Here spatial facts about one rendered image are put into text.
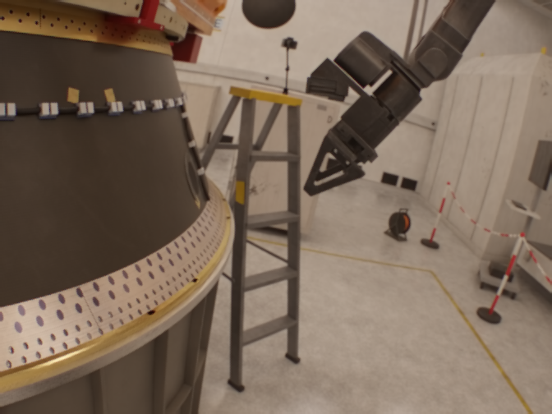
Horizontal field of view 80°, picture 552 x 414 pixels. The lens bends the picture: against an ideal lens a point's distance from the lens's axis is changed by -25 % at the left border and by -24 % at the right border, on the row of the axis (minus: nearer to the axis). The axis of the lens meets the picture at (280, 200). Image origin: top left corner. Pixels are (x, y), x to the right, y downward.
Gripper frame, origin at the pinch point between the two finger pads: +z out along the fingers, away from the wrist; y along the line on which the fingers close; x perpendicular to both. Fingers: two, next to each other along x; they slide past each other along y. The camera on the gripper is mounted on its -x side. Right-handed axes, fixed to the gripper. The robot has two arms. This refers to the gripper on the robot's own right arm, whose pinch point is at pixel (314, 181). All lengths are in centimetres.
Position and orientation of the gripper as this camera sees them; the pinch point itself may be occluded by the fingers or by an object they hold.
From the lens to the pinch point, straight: 59.6
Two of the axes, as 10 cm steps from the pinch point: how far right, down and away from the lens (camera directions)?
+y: -1.6, 2.3, -9.6
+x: 7.2, 6.9, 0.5
